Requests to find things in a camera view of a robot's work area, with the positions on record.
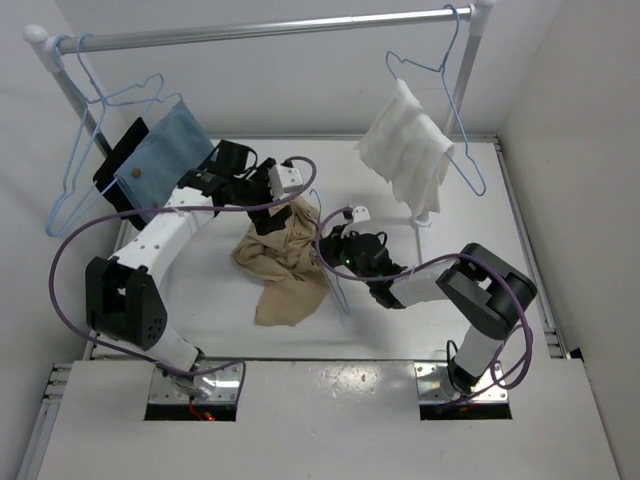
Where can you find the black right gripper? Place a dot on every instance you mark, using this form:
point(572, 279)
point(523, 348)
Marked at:
point(332, 245)

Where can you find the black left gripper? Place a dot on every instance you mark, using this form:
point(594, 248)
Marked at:
point(265, 222)

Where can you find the beige t shirt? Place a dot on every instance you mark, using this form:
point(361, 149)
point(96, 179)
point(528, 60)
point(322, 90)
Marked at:
point(294, 283)

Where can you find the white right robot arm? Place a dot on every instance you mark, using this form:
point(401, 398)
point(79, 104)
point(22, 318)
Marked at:
point(491, 295)

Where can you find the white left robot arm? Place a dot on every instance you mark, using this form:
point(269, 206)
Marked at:
point(123, 301)

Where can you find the blue hanger holding denim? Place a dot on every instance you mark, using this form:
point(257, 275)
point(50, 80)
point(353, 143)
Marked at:
point(92, 111)

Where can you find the empty blue hanger outer left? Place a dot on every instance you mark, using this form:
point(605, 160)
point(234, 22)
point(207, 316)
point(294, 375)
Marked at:
point(50, 54)

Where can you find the white knitted cloth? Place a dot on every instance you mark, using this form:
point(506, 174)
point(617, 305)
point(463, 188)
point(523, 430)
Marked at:
point(406, 148)

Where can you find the light blue denim garment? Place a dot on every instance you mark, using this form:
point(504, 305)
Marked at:
point(175, 145)

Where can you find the black garment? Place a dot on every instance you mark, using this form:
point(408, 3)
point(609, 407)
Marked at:
point(105, 174)

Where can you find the metal clothes rack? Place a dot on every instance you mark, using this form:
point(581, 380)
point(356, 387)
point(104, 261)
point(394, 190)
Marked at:
point(476, 14)

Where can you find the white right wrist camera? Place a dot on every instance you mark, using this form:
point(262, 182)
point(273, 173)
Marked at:
point(354, 214)

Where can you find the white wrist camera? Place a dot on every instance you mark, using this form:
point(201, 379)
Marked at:
point(284, 180)
point(354, 214)

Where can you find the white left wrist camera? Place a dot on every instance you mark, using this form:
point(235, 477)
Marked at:
point(284, 180)

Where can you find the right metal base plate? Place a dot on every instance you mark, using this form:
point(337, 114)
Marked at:
point(434, 387)

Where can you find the metal base plate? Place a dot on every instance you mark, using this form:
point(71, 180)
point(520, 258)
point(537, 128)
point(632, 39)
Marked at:
point(434, 387)
point(220, 386)

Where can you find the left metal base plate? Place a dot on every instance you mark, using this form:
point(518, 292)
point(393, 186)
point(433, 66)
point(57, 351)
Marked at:
point(220, 386)

